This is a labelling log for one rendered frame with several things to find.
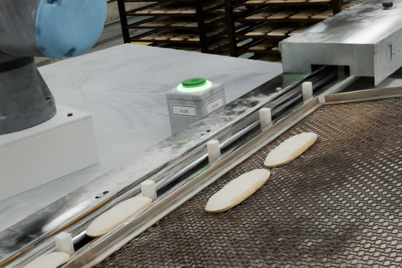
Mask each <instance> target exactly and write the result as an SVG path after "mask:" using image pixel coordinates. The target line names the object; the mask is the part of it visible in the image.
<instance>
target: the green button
mask: <svg viewBox="0 0 402 268"><path fill-rule="evenodd" d="M181 84H182V87H183V88H196V87H202V86H204V85H206V84H207V83H206V79H204V78H190V79H187V80H184V81H183V82H182V83H181Z"/></svg>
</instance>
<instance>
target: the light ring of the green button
mask: <svg viewBox="0 0 402 268"><path fill-rule="evenodd" d="M206 83H207V84H206V85H204V86H202V87H196V88H183V87H181V86H182V84H180V85H179V86H178V90H179V91H181V92H196V91H200V90H204V89H207V88H209V87H210V86H211V85H212V84H211V82H210V81H207V80H206Z"/></svg>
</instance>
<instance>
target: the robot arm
mask: <svg viewBox="0 0 402 268"><path fill-rule="evenodd" d="M106 15H107V0H0V135H6V134H9V133H14V132H19V131H22V130H26V129H29V128H31V127H35V126H37V125H39V124H42V123H44V122H46V121H48V120H49V119H51V118H52V117H54V116H55V115H56V113H57V109H56V104H55V100H54V97H53V95H52V93H51V91H50V89H49V88H48V86H47V84H46V82H45V81H44V79H43V77H42V75H41V74H40V72H39V70H38V68H37V67H36V64H35V59H34V57H48V58H51V59H62V58H64V57H76V56H80V55H82V54H84V53H86V52H87V51H89V50H90V49H91V48H92V47H93V46H94V45H95V44H96V42H97V41H98V39H99V37H100V36H101V34H102V31H103V27H104V22H105V20H106Z"/></svg>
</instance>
